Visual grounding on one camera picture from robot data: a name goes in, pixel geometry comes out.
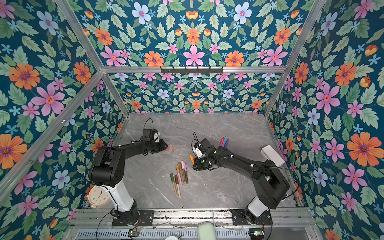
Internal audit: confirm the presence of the pink cap green pen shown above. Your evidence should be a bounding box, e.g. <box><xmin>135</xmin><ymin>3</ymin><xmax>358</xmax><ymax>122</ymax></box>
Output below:
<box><xmin>181</xmin><ymin>161</ymin><xmax>189</xmax><ymax>185</ymax></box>

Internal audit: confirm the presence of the pink highlighter marker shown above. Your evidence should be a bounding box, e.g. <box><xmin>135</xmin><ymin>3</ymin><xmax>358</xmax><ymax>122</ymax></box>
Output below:
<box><xmin>220</xmin><ymin>137</ymin><xmax>225</xmax><ymax>147</ymax></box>

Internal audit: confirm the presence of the blue marker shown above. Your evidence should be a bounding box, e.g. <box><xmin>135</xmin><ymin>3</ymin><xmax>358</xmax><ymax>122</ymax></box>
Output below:
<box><xmin>222</xmin><ymin>137</ymin><xmax>228</xmax><ymax>147</ymax></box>

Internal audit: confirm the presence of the purple marker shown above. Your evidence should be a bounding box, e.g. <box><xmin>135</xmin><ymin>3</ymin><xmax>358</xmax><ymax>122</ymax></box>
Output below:
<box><xmin>224</xmin><ymin>138</ymin><xmax>230</xmax><ymax>148</ymax></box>

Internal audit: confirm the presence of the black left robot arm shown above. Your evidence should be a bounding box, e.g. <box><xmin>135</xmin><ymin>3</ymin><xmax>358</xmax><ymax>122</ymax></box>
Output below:
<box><xmin>89</xmin><ymin>140</ymin><xmax>168</xmax><ymax>227</ymax></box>

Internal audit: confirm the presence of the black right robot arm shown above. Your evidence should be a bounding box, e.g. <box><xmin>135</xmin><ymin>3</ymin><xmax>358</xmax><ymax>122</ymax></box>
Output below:
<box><xmin>191</xmin><ymin>139</ymin><xmax>290</xmax><ymax>225</ymax></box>

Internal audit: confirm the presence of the tan cap brown pen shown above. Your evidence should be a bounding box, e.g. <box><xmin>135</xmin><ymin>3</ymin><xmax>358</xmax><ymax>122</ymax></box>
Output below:
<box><xmin>178</xmin><ymin>162</ymin><xmax>184</xmax><ymax>184</ymax></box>

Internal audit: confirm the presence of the tan cap pink pen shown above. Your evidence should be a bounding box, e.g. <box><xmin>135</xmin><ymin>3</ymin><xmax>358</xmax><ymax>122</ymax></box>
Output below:
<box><xmin>175</xmin><ymin>164</ymin><xmax>183</xmax><ymax>185</ymax></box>

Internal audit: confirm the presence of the brown cap beige pen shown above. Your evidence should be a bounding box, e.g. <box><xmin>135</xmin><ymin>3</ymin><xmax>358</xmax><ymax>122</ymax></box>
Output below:
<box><xmin>175</xmin><ymin>175</ymin><xmax>182</xmax><ymax>199</ymax></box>

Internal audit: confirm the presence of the green cap beige pen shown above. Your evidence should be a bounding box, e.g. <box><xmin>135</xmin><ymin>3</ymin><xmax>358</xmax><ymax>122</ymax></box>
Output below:
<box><xmin>170</xmin><ymin>173</ymin><xmax>179</xmax><ymax>196</ymax></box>

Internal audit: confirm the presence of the pale green rounded object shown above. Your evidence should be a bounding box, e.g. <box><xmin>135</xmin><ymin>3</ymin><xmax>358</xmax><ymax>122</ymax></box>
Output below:
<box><xmin>197</xmin><ymin>222</ymin><xmax>217</xmax><ymax>240</ymax></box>

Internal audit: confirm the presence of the white rectangular box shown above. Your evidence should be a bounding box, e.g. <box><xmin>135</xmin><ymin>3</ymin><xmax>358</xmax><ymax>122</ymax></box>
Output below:
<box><xmin>261</xmin><ymin>145</ymin><xmax>285</xmax><ymax>167</ymax></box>

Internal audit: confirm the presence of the beige round alarm clock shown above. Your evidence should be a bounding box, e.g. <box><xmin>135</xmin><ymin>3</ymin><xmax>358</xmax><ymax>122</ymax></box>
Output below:
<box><xmin>88</xmin><ymin>186</ymin><xmax>111</xmax><ymax>208</ymax></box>

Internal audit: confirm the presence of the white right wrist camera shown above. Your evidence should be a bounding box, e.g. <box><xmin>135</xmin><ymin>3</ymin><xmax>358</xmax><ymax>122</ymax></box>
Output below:
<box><xmin>193</xmin><ymin>143</ymin><xmax>205</xmax><ymax>158</ymax></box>

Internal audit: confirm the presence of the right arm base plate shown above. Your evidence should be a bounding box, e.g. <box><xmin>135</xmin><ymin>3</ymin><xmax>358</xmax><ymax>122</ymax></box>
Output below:
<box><xmin>230</xmin><ymin>209</ymin><xmax>273</xmax><ymax>226</ymax></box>

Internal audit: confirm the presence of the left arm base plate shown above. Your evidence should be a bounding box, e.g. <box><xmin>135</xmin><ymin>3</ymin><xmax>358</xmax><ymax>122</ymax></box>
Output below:
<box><xmin>112</xmin><ymin>210</ymin><xmax>155</xmax><ymax>227</ymax></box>

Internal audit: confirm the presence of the black wall hook rail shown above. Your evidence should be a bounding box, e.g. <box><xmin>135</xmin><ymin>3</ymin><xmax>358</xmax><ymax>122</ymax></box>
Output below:
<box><xmin>160</xmin><ymin>67</ymin><xmax>224</xmax><ymax>74</ymax></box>

